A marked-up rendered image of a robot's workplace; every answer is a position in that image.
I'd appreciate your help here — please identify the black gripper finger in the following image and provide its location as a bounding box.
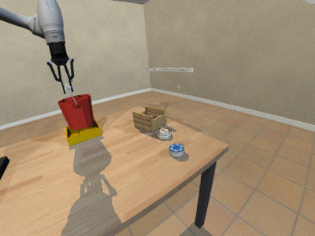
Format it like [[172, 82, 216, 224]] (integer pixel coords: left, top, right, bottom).
[[62, 58, 74, 92], [47, 59, 66, 94]]

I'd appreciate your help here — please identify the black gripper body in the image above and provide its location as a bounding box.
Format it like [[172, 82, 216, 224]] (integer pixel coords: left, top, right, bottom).
[[49, 43, 69, 66]]

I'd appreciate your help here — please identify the wooden slatted crate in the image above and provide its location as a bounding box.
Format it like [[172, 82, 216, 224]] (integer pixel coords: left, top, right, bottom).
[[132, 106, 166, 133]]

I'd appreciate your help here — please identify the yellow shallow tray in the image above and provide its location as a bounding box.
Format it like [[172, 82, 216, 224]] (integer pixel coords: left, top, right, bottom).
[[66, 119, 102, 146]]

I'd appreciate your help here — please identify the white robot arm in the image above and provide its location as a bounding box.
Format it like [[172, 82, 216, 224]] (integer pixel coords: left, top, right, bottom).
[[0, 0, 65, 45]]

